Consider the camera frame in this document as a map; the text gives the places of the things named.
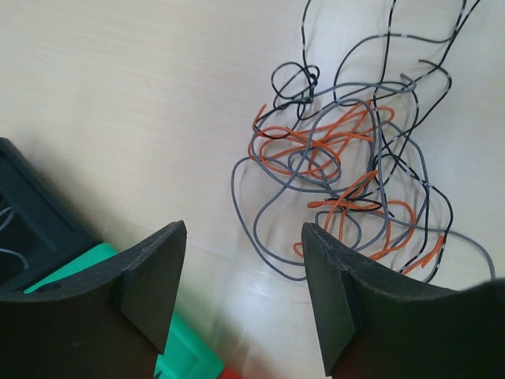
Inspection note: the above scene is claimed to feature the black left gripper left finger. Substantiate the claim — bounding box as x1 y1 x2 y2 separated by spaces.
1 221 186 378

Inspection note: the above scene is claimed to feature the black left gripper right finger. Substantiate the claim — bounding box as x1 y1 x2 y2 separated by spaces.
301 223 504 378

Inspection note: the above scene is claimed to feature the grey thin wire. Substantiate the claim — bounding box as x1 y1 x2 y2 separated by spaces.
0 205 31 273

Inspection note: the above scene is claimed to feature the thin wire bundle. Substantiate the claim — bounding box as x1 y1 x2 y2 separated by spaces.
230 0 496 283

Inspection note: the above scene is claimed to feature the green plastic bin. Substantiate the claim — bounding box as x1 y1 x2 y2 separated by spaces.
24 243 225 379

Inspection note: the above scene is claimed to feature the black plastic bin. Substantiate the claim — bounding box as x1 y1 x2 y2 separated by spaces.
1 137 99 293

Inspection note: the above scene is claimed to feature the red plastic bin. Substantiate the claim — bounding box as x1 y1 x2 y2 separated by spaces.
219 366 244 379

